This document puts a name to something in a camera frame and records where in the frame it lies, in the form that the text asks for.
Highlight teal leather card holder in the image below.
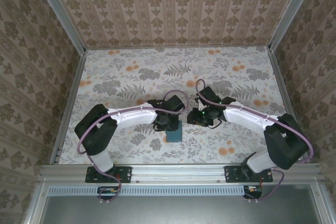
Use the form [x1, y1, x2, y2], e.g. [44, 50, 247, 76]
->
[165, 120, 184, 144]

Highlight floral patterned table cover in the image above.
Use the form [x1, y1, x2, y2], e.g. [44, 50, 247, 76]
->
[56, 47, 302, 164]

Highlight black connector box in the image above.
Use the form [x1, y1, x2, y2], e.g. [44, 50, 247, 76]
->
[243, 185, 264, 199]
[97, 186, 119, 200]

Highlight grey metal sheet panel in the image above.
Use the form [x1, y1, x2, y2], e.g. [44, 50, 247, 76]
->
[25, 184, 336, 224]

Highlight aluminium frame rail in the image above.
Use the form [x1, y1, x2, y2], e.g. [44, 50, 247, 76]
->
[38, 163, 323, 184]

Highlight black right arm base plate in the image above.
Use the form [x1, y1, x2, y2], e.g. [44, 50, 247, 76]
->
[225, 165, 274, 184]

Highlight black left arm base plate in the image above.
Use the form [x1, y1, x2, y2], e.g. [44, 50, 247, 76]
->
[85, 165, 132, 184]

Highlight grey slotted cable duct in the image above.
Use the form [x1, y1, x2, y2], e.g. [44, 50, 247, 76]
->
[48, 185, 263, 197]

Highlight aluminium side rail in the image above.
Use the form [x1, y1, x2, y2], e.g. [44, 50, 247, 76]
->
[51, 49, 87, 166]
[267, 48, 310, 164]

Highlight aluminium frame post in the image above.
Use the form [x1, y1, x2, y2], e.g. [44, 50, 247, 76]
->
[31, 0, 88, 53]
[267, 0, 322, 51]

